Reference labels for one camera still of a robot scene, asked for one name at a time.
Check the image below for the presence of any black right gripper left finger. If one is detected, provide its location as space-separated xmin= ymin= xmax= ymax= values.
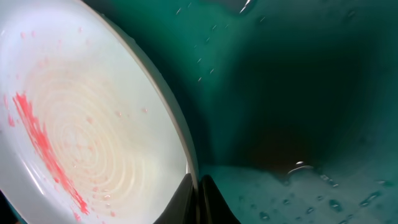
xmin=154 ymin=174 xmax=197 ymax=224

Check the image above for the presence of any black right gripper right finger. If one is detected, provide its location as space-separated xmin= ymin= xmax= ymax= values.
xmin=198 ymin=175 xmax=241 ymax=224

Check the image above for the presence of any white plate with red stain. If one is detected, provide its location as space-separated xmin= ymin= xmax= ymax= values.
xmin=1 ymin=0 xmax=192 ymax=223

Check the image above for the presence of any teal plastic tray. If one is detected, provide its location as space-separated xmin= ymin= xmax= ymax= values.
xmin=6 ymin=0 xmax=398 ymax=224

